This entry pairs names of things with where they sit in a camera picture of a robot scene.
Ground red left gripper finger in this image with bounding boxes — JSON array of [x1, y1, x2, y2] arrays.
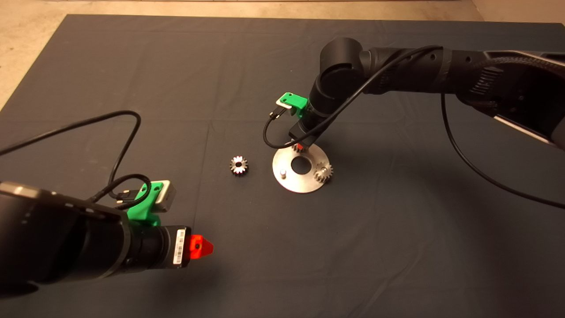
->
[[190, 234, 214, 260]]

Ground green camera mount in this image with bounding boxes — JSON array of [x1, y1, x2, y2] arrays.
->
[[127, 180, 165, 227], [281, 92, 308, 119]]

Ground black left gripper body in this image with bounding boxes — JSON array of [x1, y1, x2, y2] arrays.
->
[[160, 225, 192, 269]]

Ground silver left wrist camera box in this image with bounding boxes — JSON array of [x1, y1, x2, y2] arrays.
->
[[151, 179, 176, 212]]

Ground green right camera mount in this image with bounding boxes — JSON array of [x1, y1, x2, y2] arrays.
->
[[281, 92, 308, 119]]

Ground black camera cable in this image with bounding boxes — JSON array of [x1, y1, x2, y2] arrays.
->
[[263, 45, 565, 210], [0, 110, 152, 209]]

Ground green left camera mount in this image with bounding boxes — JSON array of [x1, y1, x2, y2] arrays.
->
[[127, 180, 165, 227]]

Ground black right camera cable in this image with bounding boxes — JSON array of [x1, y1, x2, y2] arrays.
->
[[263, 45, 565, 210]]

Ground round metal carrier plate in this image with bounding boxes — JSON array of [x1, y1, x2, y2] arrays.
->
[[272, 144, 329, 193]]

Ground black left camera cable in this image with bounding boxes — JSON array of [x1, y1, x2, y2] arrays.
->
[[0, 110, 152, 209]]

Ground dark grey table cloth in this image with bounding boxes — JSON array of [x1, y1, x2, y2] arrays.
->
[[0, 15, 565, 318]]

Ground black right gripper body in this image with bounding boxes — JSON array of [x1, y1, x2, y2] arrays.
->
[[288, 121, 321, 149]]

